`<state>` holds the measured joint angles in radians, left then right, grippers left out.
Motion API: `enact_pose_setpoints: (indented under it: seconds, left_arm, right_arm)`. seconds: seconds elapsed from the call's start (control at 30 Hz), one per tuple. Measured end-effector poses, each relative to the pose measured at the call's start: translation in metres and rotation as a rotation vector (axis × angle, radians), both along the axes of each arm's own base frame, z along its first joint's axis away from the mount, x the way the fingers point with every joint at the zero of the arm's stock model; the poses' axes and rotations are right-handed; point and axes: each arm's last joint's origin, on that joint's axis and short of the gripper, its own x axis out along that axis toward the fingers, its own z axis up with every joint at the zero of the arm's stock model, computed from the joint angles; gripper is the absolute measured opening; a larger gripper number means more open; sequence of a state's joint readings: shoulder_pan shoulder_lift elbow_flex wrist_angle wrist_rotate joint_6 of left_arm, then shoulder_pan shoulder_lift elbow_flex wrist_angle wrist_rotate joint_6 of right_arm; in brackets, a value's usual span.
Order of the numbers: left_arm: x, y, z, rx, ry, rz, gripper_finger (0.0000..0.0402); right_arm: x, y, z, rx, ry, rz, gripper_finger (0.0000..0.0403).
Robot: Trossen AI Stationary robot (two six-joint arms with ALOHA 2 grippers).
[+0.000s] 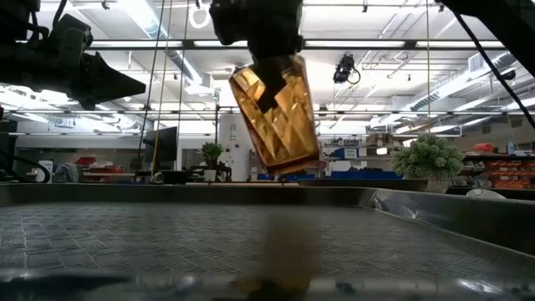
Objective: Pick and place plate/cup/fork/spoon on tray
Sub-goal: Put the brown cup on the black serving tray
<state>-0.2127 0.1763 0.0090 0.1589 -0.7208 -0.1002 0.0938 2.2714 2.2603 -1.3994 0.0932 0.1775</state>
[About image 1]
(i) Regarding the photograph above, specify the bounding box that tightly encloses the small plant in white pot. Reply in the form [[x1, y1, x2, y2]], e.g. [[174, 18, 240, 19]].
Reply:
[[201, 141, 226, 183]]

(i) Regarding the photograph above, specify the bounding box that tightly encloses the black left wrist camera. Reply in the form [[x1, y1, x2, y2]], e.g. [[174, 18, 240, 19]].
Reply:
[[46, 13, 94, 58]]

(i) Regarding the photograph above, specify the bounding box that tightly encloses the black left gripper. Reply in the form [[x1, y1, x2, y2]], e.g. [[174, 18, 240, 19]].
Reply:
[[8, 39, 147, 112]]

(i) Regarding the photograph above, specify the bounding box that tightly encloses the row of blue bins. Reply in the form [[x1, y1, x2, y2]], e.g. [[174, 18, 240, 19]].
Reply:
[[329, 168, 405, 181]]

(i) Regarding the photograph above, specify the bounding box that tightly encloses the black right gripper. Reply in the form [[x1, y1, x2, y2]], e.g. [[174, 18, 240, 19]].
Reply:
[[208, 0, 304, 115]]

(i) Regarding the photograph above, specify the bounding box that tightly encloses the black overhead camera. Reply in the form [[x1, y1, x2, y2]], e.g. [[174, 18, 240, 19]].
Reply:
[[332, 53, 362, 85]]

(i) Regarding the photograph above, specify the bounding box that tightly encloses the white ring light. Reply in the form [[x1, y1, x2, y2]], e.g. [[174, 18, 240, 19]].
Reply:
[[187, 3, 213, 31]]

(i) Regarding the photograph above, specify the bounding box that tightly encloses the yellow hanging cord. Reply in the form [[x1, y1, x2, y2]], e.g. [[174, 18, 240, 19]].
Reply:
[[150, 0, 174, 179]]

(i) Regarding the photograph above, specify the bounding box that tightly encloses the shelf with red bins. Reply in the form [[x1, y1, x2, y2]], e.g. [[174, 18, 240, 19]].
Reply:
[[461, 141, 535, 190]]

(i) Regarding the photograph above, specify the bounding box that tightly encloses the black aluminium rig frame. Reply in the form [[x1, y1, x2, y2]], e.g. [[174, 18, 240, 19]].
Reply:
[[85, 38, 509, 53]]

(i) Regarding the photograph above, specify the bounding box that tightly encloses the round green potted plant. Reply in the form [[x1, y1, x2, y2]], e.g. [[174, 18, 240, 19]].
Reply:
[[390, 132, 466, 194]]

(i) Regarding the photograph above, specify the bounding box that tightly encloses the black computer monitor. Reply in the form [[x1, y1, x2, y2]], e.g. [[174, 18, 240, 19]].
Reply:
[[143, 125, 179, 165]]

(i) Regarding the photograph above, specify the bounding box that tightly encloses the black rectangular serving tray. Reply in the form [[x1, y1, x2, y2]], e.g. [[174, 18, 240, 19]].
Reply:
[[0, 182, 535, 301]]

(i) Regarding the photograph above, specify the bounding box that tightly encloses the black hanging cable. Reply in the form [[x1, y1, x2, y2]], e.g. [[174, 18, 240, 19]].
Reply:
[[136, 0, 167, 168]]

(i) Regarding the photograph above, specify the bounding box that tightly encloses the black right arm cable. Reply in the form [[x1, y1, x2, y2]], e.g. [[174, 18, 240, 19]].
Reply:
[[451, 10, 535, 131]]

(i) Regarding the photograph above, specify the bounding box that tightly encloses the white rounded object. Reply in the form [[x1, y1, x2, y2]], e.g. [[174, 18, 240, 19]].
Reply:
[[465, 187, 507, 200]]

